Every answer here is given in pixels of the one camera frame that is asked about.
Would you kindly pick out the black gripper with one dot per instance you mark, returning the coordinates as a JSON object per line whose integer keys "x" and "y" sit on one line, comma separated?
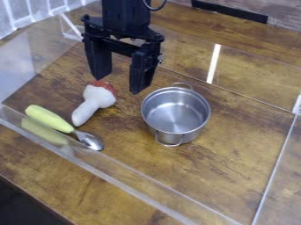
{"x": 128, "y": 37}

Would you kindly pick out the green handled metal spoon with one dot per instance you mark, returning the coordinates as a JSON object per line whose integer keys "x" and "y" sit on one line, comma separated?
{"x": 53, "y": 121}

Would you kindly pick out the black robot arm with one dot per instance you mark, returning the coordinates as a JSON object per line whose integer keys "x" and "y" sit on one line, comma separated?
{"x": 136, "y": 9}

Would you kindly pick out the white red toy mushroom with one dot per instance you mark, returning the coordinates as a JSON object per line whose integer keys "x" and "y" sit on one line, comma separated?
{"x": 99, "y": 96}

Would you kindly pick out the small steel pot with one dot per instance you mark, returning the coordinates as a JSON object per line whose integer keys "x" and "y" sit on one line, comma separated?
{"x": 175, "y": 112}

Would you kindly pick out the black baseboard strip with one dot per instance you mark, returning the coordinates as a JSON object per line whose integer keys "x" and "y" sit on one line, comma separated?
{"x": 229, "y": 11}

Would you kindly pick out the clear acrylic enclosure wall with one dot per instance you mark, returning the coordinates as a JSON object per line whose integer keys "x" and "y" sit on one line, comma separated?
{"x": 234, "y": 177}

